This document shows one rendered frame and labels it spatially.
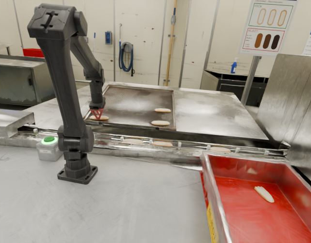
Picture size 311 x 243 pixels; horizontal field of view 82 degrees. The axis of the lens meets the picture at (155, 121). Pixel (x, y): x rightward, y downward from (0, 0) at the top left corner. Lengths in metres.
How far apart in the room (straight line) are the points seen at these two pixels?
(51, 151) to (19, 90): 2.94
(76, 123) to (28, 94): 3.05
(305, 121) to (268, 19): 1.01
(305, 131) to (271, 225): 0.43
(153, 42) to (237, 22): 1.87
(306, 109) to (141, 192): 0.74
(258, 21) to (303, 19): 3.65
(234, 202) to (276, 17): 1.44
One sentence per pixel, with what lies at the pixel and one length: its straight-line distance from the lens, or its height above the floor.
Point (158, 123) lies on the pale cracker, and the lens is 0.96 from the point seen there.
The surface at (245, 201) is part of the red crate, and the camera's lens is 0.74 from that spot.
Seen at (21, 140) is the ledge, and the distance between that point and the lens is 0.98.
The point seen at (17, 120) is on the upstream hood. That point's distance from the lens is 1.03.
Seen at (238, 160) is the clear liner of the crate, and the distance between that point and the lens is 0.77.
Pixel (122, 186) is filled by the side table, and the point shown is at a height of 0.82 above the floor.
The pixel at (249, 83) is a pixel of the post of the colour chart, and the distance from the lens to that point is 1.78.
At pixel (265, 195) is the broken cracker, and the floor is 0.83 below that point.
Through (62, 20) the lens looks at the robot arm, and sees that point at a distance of 0.51.
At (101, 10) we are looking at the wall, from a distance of 4.70.
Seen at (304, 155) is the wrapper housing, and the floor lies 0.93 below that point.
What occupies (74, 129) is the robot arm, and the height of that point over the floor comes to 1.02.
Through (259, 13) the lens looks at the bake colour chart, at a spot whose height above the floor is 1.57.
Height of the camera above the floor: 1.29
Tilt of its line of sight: 23 degrees down
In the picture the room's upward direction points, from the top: 5 degrees clockwise
